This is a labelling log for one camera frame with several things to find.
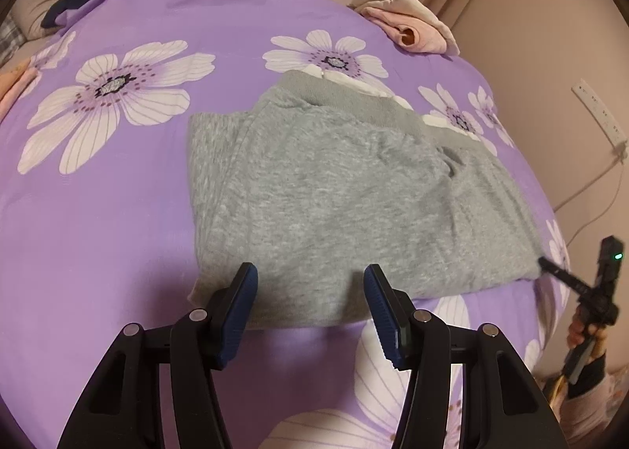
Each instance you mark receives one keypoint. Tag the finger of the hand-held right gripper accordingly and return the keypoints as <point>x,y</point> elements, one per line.
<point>565,274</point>

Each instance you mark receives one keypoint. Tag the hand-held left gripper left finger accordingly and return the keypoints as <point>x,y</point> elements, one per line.
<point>238,316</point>

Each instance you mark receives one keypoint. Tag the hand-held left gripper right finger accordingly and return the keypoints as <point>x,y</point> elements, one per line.
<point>383,316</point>

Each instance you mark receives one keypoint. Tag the grey sweatshirt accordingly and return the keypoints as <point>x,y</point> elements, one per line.
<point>319,193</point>

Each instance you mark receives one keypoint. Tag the person's right forearm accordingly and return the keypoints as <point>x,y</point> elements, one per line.
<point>589,377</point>

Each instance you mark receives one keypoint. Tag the peach floral clothes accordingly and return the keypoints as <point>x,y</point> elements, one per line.
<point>12,85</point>

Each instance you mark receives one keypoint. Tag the person's right hand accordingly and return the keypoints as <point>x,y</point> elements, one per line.
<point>576,333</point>

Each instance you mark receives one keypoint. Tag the purple floral bed sheet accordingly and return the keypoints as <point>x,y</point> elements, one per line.
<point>123,208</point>

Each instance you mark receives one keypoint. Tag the white power strip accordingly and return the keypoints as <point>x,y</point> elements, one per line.
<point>599,110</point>

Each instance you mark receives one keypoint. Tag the pink folded garment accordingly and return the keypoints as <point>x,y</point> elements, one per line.
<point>393,22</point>

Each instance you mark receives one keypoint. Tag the plaid pillow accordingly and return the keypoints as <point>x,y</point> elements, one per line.
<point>10,38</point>

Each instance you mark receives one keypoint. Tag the grey pillow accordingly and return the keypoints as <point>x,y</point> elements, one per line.
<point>29,11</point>

